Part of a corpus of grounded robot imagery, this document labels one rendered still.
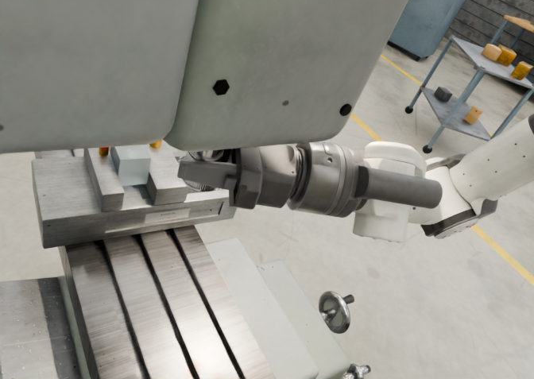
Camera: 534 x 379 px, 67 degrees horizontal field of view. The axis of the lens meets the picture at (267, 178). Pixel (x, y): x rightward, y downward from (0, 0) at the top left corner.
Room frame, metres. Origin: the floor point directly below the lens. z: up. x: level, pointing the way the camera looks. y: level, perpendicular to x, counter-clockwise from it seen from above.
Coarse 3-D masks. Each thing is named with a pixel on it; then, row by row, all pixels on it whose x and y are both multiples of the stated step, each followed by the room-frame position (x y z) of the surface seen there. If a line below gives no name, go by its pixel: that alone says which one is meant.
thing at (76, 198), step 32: (32, 160) 0.49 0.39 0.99; (64, 160) 0.52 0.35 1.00; (96, 160) 0.50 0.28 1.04; (64, 192) 0.45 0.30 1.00; (96, 192) 0.46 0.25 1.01; (128, 192) 0.50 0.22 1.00; (192, 192) 0.57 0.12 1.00; (224, 192) 0.60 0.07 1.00; (64, 224) 0.40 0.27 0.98; (96, 224) 0.43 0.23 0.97; (128, 224) 0.47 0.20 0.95; (160, 224) 0.51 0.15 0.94; (192, 224) 0.55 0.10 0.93
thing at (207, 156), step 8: (192, 152) 0.35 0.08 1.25; (200, 152) 0.34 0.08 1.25; (208, 152) 0.34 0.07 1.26; (216, 152) 0.35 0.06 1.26; (224, 152) 0.35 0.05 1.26; (208, 160) 0.34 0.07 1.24; (216, 160) 0.35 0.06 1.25; (224, 160) 0.36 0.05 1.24; (192, 184) 0.34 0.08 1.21; (200, 184) 0.34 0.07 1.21
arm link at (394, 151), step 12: (372, 144) 0.46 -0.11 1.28; (384, 144) 0.45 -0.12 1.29; (396, 144) 0.45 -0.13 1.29; (372, 156) 0.45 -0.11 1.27; (384, 156) 0.44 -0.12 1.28; (396, 156) 0.44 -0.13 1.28; (408, 156) 0.45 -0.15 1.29; (420, 156) 0.48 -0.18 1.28; (420, 168) 0.48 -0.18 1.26; (408, 216) 0.48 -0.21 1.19
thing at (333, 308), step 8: (320, 296) 0.77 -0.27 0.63; (328, 296) 0.76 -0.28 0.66; (336, 296) 0.75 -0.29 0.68; (352, 296) 0.76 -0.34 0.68; (320, 304) 0.76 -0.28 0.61; (328, 304) 0.75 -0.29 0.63; (336, 304) 0.74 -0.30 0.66; (344, 304) 0.73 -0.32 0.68; (320, 312) 0.72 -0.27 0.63; (328, 312) 0.72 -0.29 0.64; (336, 312) 0.73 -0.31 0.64; (344, 312) 0.71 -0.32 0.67; (328, 320) 0.73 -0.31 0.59; (336, 320) 0.72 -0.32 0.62; (344, 320) 0.70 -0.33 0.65; (336, 328) 0.71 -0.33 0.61; (344, 328) 0.69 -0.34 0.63
